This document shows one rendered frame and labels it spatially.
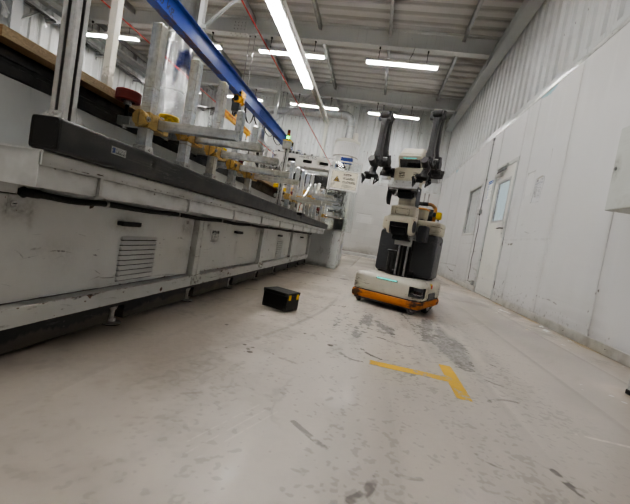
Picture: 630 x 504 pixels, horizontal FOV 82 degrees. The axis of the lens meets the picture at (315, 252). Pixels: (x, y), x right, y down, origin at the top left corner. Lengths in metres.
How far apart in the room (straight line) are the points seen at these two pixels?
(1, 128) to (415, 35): 8.34
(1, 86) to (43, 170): 0.28
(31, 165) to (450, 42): 8.48
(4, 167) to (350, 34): 8.33
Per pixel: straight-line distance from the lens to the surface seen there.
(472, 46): 9.07
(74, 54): 1.15
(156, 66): 1.42
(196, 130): 1.33
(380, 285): 3.17
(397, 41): 8.97
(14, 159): 1.16
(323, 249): 6.08
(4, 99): 1.31
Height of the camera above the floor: 0.54
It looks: 3 degrees down
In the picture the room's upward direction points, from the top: 10 degrees clockwise
